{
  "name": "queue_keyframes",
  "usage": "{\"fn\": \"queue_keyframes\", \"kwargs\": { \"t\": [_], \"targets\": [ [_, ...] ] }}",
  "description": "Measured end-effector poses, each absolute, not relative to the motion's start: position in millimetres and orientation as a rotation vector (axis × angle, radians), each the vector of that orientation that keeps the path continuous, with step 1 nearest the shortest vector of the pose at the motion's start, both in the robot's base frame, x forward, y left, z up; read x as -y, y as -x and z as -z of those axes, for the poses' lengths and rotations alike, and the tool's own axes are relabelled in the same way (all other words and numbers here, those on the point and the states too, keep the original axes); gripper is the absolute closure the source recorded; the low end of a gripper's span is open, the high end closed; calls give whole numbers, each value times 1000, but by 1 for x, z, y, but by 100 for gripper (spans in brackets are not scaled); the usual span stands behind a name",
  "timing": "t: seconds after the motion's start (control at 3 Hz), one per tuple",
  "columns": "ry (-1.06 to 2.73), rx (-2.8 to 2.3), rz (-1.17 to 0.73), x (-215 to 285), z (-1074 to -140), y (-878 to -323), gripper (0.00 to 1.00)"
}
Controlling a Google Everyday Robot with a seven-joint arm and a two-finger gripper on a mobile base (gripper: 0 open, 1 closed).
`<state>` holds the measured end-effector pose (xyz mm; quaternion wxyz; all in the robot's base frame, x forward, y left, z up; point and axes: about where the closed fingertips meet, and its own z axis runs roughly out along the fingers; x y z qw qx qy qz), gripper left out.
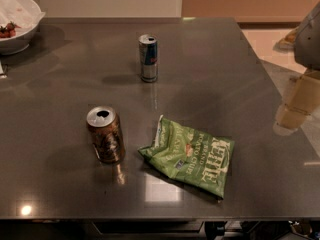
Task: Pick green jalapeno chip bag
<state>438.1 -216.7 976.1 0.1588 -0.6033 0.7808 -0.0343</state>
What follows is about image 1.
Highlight red strawberries in bowl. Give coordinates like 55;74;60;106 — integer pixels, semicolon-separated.
0;22;18;38

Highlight green jalapeno chip bag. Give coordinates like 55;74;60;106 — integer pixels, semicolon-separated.
138;116;234;198

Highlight blue silver energy drink can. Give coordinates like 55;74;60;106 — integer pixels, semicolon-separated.
139;34;158;82

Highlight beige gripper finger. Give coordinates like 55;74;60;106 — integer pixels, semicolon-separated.
284;69;320;115
275;104;308;130

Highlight white bowl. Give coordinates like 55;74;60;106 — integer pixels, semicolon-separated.
0;0;46;56

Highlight white napkin in bowl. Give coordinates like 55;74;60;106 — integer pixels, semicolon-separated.
0;0;45;28

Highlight brown soda can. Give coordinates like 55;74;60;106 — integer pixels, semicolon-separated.
86;106;125;164

